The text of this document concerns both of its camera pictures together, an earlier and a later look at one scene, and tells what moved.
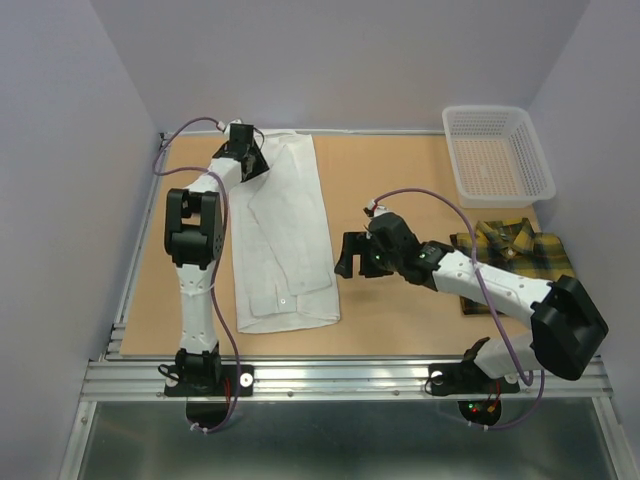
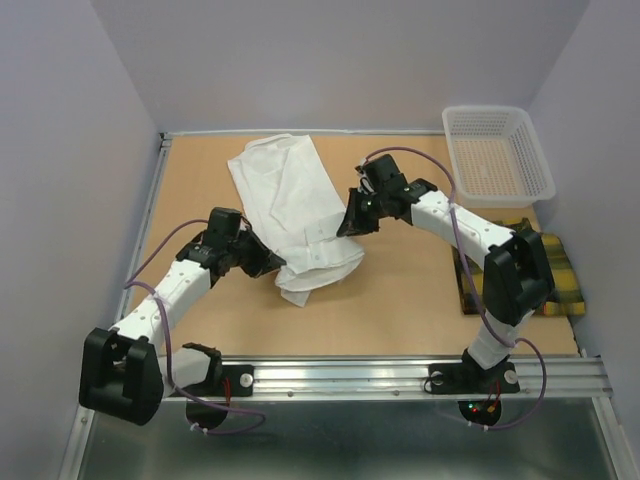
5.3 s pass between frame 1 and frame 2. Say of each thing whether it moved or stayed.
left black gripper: moved
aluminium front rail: stayed
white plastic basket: stayed
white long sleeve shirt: moved
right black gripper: moved
